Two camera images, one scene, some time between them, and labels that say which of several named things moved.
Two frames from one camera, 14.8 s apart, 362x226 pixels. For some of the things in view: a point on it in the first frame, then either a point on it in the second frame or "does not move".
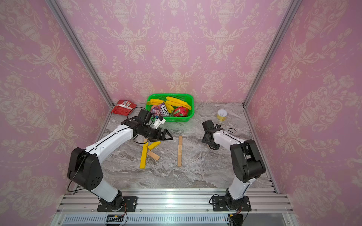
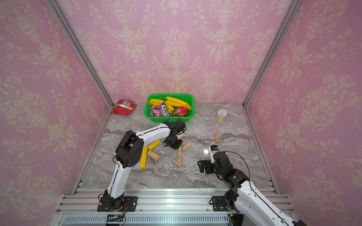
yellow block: (143, 159) does not move
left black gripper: (160, 137) → (176, 146)
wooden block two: (179, 149) does not move
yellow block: (144, 149) does not move
